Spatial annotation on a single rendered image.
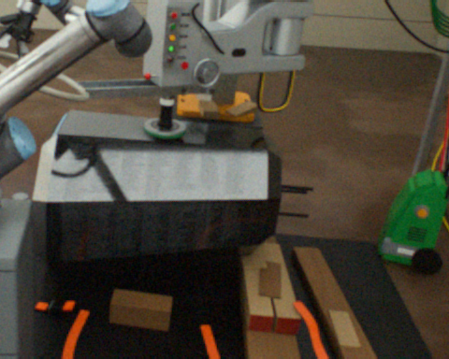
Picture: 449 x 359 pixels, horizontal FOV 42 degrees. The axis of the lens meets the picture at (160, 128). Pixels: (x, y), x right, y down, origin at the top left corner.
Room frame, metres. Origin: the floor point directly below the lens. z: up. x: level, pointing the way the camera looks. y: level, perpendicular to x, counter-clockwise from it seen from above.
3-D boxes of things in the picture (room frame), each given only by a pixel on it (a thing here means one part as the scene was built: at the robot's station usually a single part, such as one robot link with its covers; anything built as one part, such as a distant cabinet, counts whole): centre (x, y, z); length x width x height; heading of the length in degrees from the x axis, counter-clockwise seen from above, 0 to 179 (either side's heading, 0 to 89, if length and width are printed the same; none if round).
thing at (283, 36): (3.05, -0.61, 1.39); 0.19 x 0.19 x 0.20
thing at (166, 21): (2.62, -0.01, 1.42); 0.08 x 0.03 x 0.28; 117
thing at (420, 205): (3.17, -1.64, 0.43); 0.35 x 0.35 x 0.87; 74
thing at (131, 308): (2.35, 0.02, 0.07); 0.30 x 0.12 x 0.12; 85
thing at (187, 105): (3.64, -0.34, 0.76); 0.49 x 0.49 x 0.05; 89
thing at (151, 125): (2.75, -0.02, 0.92); 0.21 x 0.21 x 0.01
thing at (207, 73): (2.70, -0.18, 1.24); 0.15 x 0.10 x 0.15; 117
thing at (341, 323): (2.32, -0.99, 0.09); 0.25 x 0.10 x 0.01; 179
